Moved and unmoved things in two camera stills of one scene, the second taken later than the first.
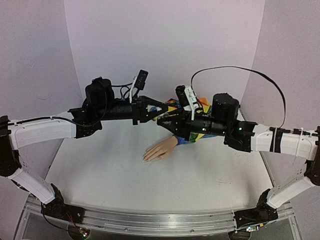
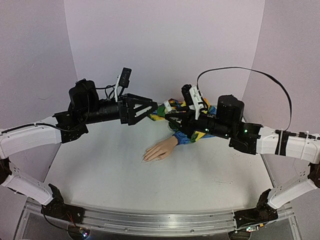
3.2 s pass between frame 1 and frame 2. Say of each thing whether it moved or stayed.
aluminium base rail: stayed
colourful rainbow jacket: stayed
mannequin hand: stayed
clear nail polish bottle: moved
